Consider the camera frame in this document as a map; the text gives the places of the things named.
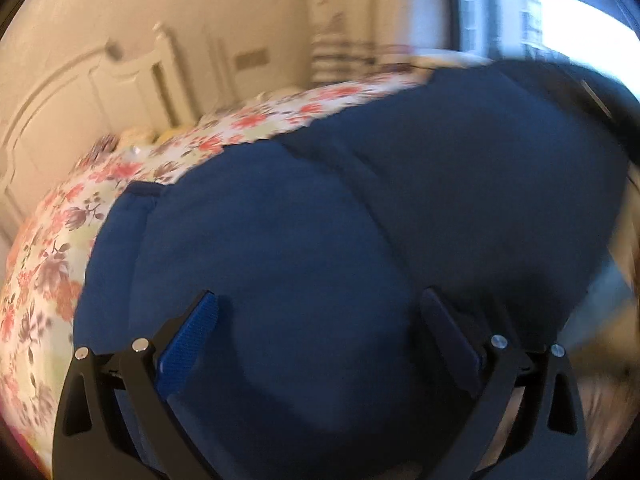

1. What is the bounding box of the navy blue puffer jacket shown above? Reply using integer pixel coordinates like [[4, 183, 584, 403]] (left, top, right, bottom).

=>
[[74, 60, 639, 479]]

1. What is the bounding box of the floral bed sheet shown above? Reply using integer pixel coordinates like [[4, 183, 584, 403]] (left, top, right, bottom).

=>
[[1, 73, 421, 477]]

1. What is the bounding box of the cream fluffy pillow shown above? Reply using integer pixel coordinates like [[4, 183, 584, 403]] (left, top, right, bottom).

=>
[[117, 127, 157, 150]]

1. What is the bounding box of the white wooden headboard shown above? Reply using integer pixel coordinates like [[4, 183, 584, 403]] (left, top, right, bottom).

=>
[[1, 24, 198, 240]]

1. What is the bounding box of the dark framed window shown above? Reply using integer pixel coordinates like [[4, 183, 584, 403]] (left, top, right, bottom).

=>
[[450, 0, 639, 93]]

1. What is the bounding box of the patterned window curtain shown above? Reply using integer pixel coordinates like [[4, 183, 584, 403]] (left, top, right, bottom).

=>
[[307, 0, 450, 86]]

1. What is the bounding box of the gold wall socket plate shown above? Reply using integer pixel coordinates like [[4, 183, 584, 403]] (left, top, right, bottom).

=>
[[233, 48, 270, 72]]

